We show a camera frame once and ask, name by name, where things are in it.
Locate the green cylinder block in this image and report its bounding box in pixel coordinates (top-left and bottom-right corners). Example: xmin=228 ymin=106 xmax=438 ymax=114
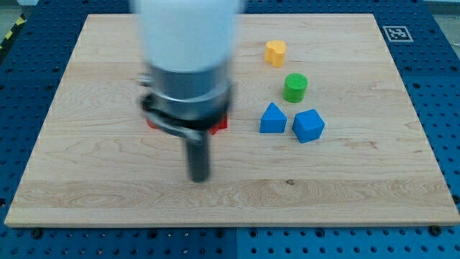
xmin=282 ymin=73 xmax=308 ymax=103

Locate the red circle block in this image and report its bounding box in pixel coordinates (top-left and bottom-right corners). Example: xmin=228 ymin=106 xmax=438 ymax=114
xmin=146 ymin=119 xmax=157 ymax=129

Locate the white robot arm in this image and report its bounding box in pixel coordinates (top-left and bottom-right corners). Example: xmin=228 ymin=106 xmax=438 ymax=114
xmin=137 ymin=0 xmax=244 ymax=182

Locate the white fiducial marker tag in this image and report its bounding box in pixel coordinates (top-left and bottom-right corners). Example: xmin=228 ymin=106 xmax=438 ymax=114
xmin=383 ymin=25 xmax=413 ymax=42

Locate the blue cube block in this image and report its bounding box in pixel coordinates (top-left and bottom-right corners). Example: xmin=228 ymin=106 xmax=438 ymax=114
xmin=292 ymin=109 xmax=325 ymax=143

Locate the wooden board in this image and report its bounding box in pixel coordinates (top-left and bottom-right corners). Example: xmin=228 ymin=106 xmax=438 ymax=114
xmin=5 ymin=14 xmax=459 ymax=228

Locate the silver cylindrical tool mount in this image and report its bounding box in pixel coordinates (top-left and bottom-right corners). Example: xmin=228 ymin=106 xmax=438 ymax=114
xmin=140 ymin=61 xmax=232 ymax=142

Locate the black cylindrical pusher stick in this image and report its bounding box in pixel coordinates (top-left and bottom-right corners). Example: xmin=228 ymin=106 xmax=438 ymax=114
xmin=185 ymin=131 xmax=210 ymax=183

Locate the yellow heart block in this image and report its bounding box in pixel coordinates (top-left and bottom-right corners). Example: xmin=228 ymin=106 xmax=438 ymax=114
xmin=264 ymin=40 xmax=287 ymax=68

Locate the red star block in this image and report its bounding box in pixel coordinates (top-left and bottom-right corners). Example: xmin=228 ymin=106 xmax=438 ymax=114
xmin=208 ymin=114 xmax=228 ymax=135

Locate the blue triangle block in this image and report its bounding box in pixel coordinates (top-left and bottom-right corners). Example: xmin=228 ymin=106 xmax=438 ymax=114
xmin=259 ymin=102 xmax=287 ymax=133

